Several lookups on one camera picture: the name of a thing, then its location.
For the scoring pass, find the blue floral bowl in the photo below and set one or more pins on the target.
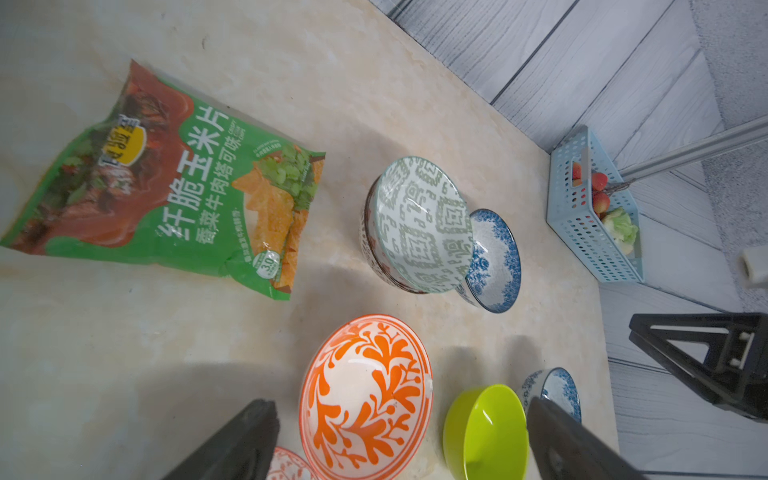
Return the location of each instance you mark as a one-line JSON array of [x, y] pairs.
[[556, 385], [494, 279]]

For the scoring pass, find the green snack bag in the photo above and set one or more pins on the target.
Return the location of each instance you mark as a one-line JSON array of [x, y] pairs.
[[170, 179]]

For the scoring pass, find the green patterned bowl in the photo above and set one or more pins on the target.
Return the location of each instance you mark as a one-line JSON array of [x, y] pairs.
[[422, 225]]

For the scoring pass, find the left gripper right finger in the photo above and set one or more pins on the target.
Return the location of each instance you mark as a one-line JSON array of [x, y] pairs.
[[564, 449]]

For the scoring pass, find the lettuce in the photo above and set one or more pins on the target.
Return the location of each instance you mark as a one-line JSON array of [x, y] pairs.
[[621, 229]]

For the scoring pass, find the red patterned bowl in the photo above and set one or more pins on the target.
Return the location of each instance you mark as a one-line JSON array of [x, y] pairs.
[[286, 465]]

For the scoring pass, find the red tomatoes cluster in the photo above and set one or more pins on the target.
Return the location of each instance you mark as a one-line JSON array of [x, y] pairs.
[[598, 183]]

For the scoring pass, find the light blue plastic basket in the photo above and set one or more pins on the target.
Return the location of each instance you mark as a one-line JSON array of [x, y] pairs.
[[570, 209]]

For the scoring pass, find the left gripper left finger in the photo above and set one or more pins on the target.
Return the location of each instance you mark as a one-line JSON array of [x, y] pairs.
[[242, 449]]

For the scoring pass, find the right metal frame post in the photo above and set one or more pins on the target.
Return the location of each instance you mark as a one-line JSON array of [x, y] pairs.
[[719, 144]]

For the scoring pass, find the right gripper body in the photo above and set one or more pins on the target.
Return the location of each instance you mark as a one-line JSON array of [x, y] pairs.
[[721, 357]]

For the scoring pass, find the orange floral bowl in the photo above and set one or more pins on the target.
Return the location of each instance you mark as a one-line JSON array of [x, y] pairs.
[[366, 400]]

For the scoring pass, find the lime green bowl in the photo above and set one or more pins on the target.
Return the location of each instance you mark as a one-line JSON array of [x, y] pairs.
[[485, 435]]

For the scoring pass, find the white lattice bowl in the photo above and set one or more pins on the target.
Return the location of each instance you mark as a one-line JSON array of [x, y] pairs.
[[372, 252]]

